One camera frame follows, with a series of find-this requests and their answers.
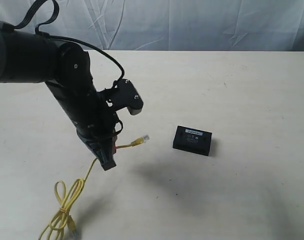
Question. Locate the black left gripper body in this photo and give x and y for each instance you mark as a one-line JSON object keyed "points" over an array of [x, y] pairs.
{"points": [[96, 129]]}

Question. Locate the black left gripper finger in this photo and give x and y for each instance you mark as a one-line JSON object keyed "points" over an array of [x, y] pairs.
{"points": [[104, 151]]}

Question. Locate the black network switch box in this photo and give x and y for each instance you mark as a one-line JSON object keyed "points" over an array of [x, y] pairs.
{"points": [[192, 140]]}

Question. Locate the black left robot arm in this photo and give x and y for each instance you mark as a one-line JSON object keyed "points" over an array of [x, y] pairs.
{"points": [[65, 69]]}

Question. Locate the white backdrop curtain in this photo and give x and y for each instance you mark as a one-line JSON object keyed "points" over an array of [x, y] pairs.
{"points": [[183, 25]]}

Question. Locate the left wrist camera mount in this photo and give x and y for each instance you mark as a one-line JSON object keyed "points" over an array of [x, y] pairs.
{"points": [[122, 95]]}

